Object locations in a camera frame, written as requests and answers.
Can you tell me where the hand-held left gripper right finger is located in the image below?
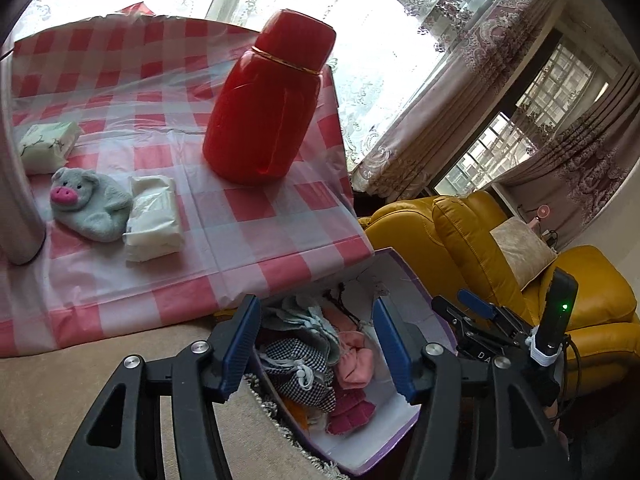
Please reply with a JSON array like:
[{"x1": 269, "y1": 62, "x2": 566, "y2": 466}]
[{"x1": 372, "y1": 297, "x2": 571, "y2": 480}]

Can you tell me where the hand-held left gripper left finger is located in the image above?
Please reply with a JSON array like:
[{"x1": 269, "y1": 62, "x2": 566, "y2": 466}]
[{"x1": 54, "y1": 294, "x2": 262, "y2": 480}]

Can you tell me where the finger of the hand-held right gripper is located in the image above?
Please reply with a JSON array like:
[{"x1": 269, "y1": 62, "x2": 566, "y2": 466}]
[
  {"x1": 431, "y1": 295, "x2": 481, "y2": 348},
  {"x1": 457, "y1": 289, "x2": 536, "y2": 346}
]

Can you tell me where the maroon cloth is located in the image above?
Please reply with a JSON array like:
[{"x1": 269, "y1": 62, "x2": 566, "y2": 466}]
[{"x1": 257, "y1": 327, "x2": 288, "y2": 348}]

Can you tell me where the pink fleece cloth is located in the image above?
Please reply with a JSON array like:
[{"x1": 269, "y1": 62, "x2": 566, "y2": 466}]
[{"x1": 334, "y1": 330, "x2": 376, "y2": 391}]

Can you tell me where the peach pink cloth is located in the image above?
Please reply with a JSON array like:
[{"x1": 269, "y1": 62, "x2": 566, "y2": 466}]
[{"x1": 322, "y1": 307, "x2": 363, "y2": 333}]

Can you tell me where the checkered drawstring pouch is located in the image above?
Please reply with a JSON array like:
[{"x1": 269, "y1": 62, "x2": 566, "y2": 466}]
[{"x1": 257, "y1": 337, "x2": 337, "y2": 413}]

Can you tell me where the white box with purple edge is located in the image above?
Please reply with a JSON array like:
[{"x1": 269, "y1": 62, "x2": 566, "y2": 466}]
[{"x1": 252, "y1": 246, "x2": 458, "y2": 477}]

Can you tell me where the grey-green cloth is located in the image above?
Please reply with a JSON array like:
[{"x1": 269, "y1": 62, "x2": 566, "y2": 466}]
[{"x1": 260, "y1": 296, "x2": 341, "y2": 361}]

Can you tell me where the dark pink knitted cloth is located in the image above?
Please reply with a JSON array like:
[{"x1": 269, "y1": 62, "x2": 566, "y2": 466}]
[{"x1": 326, "y1": 390, "x2": 377, "y2": 436}]

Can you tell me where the white tissue pack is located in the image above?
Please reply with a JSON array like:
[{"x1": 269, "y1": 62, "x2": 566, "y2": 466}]
[{"x1": 122, "y1": 175, "x2": 185, "y2": 263}]

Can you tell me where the grey pig plush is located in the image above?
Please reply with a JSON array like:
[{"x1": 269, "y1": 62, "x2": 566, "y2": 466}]
[{"x1": 50, "y1": 167, "x2": 133, "y2": 243}]

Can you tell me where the green tissue pack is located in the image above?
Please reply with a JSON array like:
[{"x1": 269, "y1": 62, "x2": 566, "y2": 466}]
[{"x1": 17, "y1": 122, "x2": 83, "y2": 176}]

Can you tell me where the person's right forearm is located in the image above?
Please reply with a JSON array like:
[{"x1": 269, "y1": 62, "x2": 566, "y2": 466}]
[{"x1": 542, "y1": 402, "x2": 571, "y2": 461}]

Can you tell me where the beige sofa pillow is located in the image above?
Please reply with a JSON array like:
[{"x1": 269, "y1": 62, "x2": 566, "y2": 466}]
[{"x1": 489, "y1": 217, "x2": 558, "y2": 291}]

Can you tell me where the yellow leather sofa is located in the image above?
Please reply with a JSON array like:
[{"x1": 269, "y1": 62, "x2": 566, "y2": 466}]
[{"x1": 359, "y1": 190, "x2": 640, "y2": 386}]

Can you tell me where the small pink desk fan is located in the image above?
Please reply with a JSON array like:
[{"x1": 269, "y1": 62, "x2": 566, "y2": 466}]
[{"x1": 527, "y1": 205, "x2": 551, "y2": 233}]

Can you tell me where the red checkered tablecloth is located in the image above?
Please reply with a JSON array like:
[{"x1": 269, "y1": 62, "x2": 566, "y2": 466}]
[{"x1": 0, "y1": 2, "x2": 375, "y2": 358}]

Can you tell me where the pink patterned curtain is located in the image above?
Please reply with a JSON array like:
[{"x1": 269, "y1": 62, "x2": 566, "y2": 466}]
[
  {"x1": 492, "y1": 67, "x2": 640, "y2": 251},
  {"x1": 350, "y1": 0, "x2": 566, "y2": 196}
]

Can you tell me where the window with metal grille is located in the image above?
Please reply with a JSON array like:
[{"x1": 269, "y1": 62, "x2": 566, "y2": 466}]
[{"x1": 435, "y1": 35, "x2": 611, "y2": 198}]

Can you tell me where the beige cushion cover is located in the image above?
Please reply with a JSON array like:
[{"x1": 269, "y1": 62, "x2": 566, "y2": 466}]
[{"x1": 0, "y1": 317, "x2": 351, "y2": 480}]

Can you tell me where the red thermos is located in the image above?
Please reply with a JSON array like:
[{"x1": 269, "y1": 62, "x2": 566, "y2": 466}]
[{"x1": 202, "y1": 8, "x2": 337, "y2": 185}]

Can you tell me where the white lace sheer curtain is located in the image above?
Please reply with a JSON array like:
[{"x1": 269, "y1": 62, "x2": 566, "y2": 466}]
[{"x1": 205, "y1": 0, "x2": 501, "y2": 176}]

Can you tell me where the stainless steel thermos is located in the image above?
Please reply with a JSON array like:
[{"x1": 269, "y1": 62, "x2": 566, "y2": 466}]
[{"x1": 0, "y1": 125, "x2": 47, "y2": 266}]

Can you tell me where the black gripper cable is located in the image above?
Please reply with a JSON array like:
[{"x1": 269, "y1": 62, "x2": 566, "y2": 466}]
[{"x1": 555, "y1": 332, "x2": 583, "y2": 411}]

